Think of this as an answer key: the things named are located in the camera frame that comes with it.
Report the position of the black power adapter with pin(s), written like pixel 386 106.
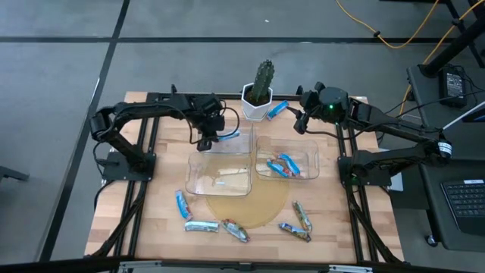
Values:
pixel 452 87

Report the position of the black floor stand foot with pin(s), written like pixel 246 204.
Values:
pixel 13 174

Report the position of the black side desk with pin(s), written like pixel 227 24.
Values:
pixel 466 144

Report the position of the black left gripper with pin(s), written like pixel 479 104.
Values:
pixel 210 113

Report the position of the black laptop keyboard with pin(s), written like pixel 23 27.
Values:
pixel 468 204

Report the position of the black aluminium table frame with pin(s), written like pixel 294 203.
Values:
pixel 284 97

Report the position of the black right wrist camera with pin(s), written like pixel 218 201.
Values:
pixel 301 125

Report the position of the round woven yellow placemat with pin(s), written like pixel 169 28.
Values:
pixel 250 212

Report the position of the white hexagonal plant pot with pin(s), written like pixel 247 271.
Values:
pixel 255 112

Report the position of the black stand leg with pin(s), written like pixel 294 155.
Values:
pixel 454 47

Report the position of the silver metal bracket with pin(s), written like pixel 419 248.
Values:
pixel 140 266
pixel 350 268

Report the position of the silver blue granola bar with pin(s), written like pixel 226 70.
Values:
pixel 230 135
pixel 201 226

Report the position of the black rolling cart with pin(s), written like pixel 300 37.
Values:
pixel 432 197

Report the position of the green brown granola bar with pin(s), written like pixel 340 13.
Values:
pixel 235 230
pixel 302 216
pixel 295 232

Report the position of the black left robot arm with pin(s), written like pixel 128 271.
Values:
pixel 125 110

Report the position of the green cactus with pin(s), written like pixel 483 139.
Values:
pixel 262 79

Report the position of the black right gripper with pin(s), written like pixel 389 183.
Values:
pixel 312 100

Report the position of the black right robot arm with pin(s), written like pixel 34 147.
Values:
pixel 398 129

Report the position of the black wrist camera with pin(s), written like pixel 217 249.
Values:
pixel 301 125
pixel 205 145

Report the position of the clear plastic bin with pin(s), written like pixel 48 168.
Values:
pixel 235 146
pixel 201 186
pixel 307 148

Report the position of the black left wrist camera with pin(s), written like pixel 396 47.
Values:
pixel 205 145

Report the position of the black metal crossbar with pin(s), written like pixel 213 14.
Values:
pixel 57 265

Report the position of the white paper sheet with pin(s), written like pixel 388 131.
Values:
pixel 397 182

